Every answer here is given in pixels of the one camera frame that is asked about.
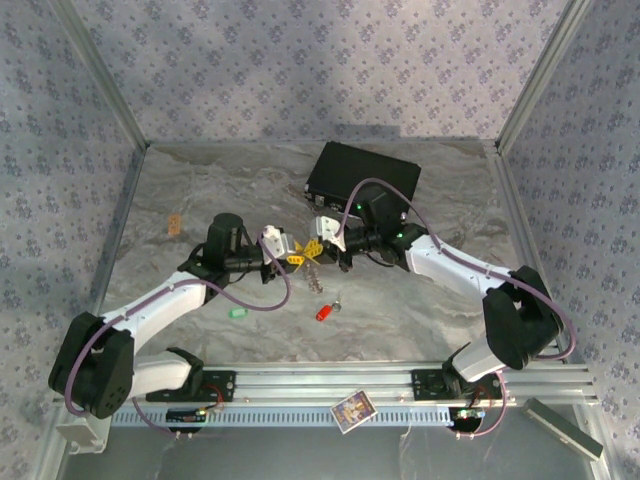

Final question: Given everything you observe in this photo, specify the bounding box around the red plastic key tag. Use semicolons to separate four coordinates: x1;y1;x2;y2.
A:
314;295;347;322

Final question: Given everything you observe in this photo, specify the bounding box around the black case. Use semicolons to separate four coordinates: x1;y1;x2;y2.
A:
303;140;422;221

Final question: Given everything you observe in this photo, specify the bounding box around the colourful picture card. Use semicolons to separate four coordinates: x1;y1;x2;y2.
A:
329;388;379;435

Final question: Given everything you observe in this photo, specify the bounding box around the small controller board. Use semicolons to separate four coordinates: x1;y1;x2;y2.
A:
448;407;486;434
167;407;209;425

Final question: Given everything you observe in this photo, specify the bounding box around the grey metal bar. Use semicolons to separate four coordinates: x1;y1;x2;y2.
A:
519;397;604;461

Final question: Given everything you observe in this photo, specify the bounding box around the aluminium table edge rail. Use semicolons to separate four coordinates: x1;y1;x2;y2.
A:
82;144;151;351
484;142;621;480

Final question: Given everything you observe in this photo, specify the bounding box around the aluminium mounting rail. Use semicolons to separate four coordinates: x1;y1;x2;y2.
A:
202;363;599;406

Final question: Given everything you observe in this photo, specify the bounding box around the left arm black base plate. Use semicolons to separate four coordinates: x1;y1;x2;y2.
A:
144;369;237;404

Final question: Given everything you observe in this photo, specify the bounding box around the grey slotted cable duct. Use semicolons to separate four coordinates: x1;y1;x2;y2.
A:
110;405;451;429

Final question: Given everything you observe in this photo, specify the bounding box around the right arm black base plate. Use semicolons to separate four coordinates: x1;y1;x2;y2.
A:
410;368;504;401

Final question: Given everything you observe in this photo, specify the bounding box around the aluminium frame post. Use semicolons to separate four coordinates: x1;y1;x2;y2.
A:
49;0;152;150
493;0;599;154

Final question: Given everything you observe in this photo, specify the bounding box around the white plastic bracket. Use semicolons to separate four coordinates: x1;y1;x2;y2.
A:
55;417;109;455

